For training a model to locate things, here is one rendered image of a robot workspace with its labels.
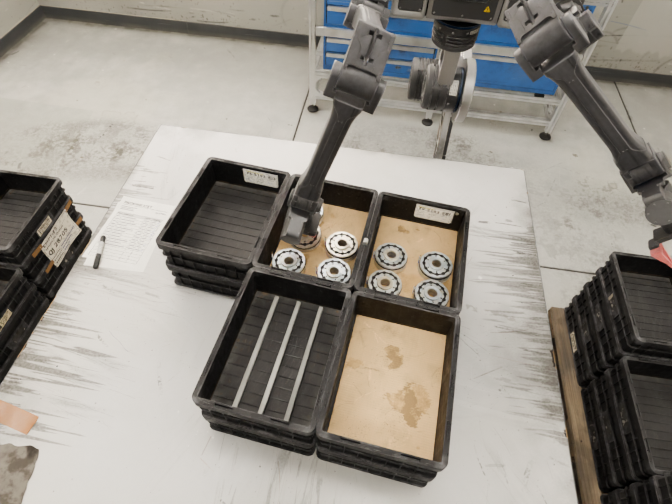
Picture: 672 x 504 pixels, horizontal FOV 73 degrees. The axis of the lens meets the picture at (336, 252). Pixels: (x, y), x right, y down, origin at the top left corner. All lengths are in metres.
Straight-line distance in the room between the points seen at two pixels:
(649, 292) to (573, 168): 1.41
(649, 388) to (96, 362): 1.92
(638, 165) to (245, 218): 1.10
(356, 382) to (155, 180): 1.17
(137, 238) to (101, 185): 1.37
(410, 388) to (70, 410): 0.93
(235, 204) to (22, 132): 2.34
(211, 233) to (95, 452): 0.69
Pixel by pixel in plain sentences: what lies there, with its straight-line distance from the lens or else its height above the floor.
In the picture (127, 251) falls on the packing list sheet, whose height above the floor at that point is 0.70.
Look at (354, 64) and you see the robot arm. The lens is 0.91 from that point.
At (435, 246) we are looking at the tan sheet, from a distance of 1.51.
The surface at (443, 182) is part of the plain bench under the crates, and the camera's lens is 1.92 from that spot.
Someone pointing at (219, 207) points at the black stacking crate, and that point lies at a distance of 1.60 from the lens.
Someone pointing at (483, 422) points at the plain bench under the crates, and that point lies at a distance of 1.41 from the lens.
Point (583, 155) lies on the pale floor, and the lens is 3.57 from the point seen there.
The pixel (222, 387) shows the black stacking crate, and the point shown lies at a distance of 1.25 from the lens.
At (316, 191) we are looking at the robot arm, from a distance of 1.12.
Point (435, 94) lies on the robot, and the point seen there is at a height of 1.15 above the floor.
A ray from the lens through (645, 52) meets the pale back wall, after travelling 4.46.
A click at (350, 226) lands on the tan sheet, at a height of 0.83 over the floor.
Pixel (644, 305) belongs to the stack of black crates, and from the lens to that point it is 2.16.
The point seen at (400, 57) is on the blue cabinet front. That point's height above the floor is 0.46.
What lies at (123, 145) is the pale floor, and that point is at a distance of 3.34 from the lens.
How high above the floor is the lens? 1.98
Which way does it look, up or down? 53 degrees down
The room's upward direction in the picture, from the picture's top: 4 degrees clockwise
